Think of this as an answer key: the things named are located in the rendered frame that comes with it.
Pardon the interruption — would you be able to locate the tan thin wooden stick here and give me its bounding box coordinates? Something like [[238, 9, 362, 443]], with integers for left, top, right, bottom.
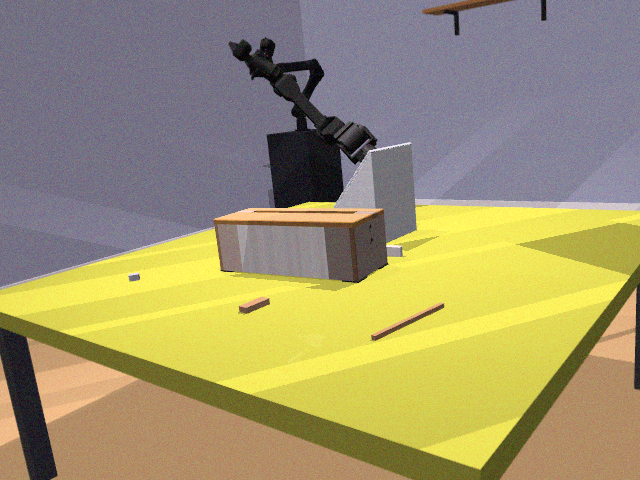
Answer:
[[371, 302, 444, 341]]

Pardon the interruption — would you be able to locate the small tan rectangular block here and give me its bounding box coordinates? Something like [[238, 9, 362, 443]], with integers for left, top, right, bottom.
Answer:
[[239, 297, 270, 314]]

